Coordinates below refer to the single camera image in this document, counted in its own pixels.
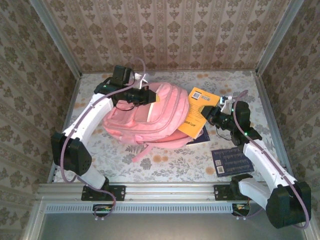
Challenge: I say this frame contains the yellow book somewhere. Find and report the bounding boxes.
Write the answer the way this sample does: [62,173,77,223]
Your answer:
[176,86,221,139]

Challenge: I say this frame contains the pink school backpack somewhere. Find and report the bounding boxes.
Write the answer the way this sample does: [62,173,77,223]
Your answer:
[102,82,191,164]

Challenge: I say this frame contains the navy floral notebook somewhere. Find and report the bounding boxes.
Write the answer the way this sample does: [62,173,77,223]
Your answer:
[186,124,210,147]

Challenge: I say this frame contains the navy book with QR codes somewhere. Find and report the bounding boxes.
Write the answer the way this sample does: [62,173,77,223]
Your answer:
[211,146,255,178]

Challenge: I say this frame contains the floral table cover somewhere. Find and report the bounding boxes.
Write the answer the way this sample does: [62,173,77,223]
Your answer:
[53,69,286,184]

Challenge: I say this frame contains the black wiring connector block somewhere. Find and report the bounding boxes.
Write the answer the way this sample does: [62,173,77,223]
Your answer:
[231,202,251,219]
[92,203,113,219]

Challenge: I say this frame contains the grey metal panel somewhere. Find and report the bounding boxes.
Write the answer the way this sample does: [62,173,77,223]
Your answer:
[37,194,311,240]

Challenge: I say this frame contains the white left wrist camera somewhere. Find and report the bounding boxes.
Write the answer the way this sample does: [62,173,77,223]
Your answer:
[134,72,149,88]

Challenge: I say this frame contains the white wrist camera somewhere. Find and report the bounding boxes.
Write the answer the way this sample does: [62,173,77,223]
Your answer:
[219,94,234,114]
[134,72,149,88]

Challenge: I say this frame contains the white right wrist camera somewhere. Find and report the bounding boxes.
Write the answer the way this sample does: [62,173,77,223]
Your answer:
[219,94,234,114]

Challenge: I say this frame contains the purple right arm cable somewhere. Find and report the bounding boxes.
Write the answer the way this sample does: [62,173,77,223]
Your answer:
[231,89,310,230]

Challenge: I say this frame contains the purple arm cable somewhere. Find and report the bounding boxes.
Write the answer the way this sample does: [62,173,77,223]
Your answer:
[231,89,310,230]
[60,57,148,222]

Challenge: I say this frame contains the aluminium side rail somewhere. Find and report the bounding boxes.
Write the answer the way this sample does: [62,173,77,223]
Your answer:
[254,71,296,183]
[46,73,83,184]

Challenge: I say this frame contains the aluminium frame post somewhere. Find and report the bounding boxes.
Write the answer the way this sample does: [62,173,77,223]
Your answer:
[254,0,305,76]
[29,0,83,77]

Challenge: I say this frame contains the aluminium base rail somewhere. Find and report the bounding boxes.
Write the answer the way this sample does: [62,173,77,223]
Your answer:
[37,181,306,202]

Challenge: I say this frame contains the slotted grey cable duct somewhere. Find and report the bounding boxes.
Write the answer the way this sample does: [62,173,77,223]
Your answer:
[44,201,235,214]

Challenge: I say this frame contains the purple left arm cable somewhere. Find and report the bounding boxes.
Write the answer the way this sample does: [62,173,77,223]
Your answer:
[60,57,148,222]

